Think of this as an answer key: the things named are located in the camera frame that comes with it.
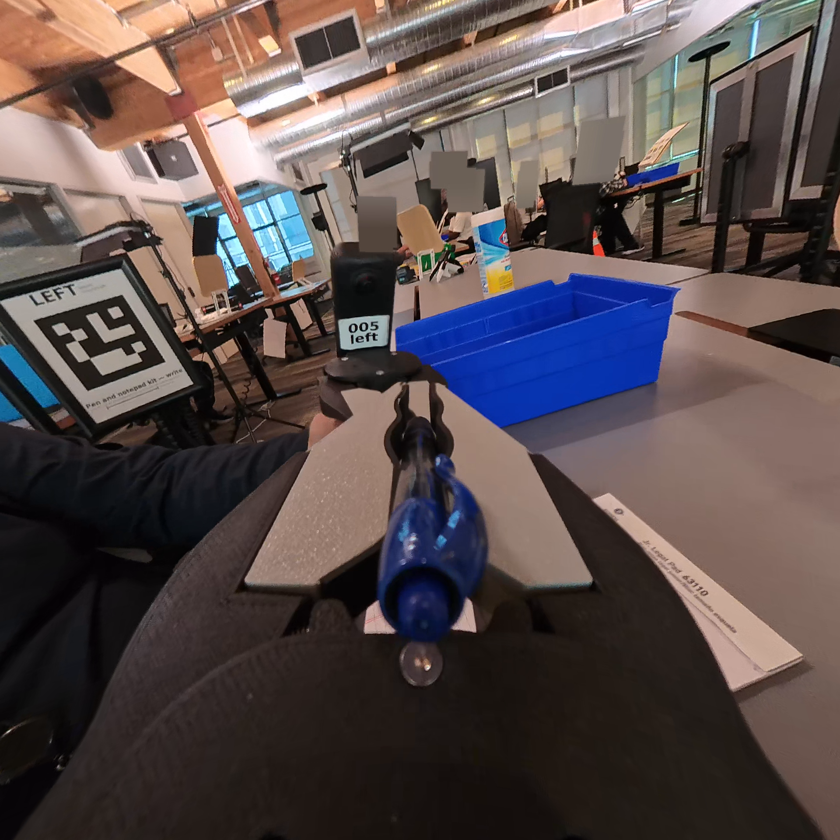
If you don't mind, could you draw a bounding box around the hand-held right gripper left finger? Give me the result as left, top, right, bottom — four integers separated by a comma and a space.
244, 386, 404, 588

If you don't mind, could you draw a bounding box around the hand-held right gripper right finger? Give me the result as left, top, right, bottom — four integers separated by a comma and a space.
407, 379, 595, 614

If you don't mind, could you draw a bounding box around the blue pen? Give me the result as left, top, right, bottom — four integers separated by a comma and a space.
377, 416, 490, 643

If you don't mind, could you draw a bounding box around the white lined notepad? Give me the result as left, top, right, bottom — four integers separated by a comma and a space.
363, 493, 805, 691

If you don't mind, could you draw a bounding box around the person's left forearm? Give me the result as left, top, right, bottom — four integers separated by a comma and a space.
0, 423, 311, 559

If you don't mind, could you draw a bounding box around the wooden desk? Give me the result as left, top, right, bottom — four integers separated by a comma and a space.
176, 279, 332, 401

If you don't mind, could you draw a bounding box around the white wipes canister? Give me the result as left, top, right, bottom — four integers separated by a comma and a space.
471, 211, 516, 298

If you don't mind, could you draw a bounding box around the black tripod stand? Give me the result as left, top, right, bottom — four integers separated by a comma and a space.
79, 220, 306, 444

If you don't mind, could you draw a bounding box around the blue plastic bin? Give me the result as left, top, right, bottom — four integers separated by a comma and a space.
395, 273, 680, 427

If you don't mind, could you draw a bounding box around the white ceiling vent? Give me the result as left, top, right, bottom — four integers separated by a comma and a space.
290, 10, 367, 73

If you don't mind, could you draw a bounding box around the black framed tag sign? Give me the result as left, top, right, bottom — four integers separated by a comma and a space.
0, 255, 206, 441

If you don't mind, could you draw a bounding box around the person's dark clothing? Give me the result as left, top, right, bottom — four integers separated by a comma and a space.
0, 512, 204, 840

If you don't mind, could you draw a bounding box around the small blue bin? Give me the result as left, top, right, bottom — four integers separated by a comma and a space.
625, 163, 681, 189

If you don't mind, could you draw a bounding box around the black flat tablet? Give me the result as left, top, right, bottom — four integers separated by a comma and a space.
748, 326, 840, 363

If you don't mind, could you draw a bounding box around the grey partition panel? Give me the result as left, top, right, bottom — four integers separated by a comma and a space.
699, 29, 815, 225

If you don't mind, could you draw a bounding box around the silver air duct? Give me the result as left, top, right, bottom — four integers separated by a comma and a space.
249, 46, 641, 152
223, 0, 657, 118

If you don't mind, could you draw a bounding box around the black wall speaker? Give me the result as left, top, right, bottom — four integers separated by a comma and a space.
146, 139, 199, 180

